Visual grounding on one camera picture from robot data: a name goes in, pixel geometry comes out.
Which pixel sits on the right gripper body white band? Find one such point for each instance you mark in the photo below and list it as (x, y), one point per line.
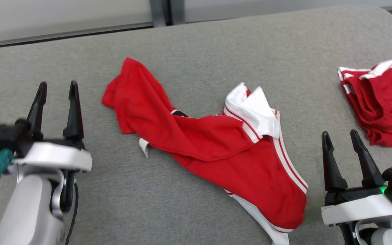
(359, 207)

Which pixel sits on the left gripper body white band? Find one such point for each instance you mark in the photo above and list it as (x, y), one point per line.
(56, 156)

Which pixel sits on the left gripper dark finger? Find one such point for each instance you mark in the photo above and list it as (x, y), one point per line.
(73, 115)
(37, 109)

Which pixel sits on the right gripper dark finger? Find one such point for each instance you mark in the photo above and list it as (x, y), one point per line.
(368, 160)
(332, 166)

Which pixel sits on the red shorts white side stripes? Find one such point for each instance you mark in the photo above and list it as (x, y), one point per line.
(383, 109)

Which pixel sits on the red shirt white collar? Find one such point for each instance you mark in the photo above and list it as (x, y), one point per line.
(237, 160)

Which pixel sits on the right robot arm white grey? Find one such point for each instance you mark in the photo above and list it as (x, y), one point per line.
(379, 236)

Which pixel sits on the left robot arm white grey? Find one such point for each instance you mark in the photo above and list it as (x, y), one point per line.
(29, 211)

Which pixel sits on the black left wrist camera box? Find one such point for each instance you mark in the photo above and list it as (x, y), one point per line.
(7, 136)

